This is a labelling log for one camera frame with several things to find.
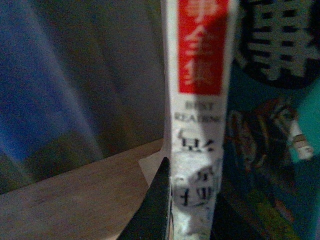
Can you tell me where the wooden shelf cabinet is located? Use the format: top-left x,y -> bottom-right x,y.
0,139 -> 163,240

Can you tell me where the grey curtain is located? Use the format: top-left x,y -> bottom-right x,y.
0,0 -> 165,194

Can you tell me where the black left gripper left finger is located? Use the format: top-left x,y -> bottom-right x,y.
117,157 -> 171,240

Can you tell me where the teal illustrated book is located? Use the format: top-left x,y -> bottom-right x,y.
223,0 -> 320,240

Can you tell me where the white book with red label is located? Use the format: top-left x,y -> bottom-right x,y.
161,0 -> 239,240

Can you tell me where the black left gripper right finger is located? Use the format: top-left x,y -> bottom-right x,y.
210,193 -> 260,240

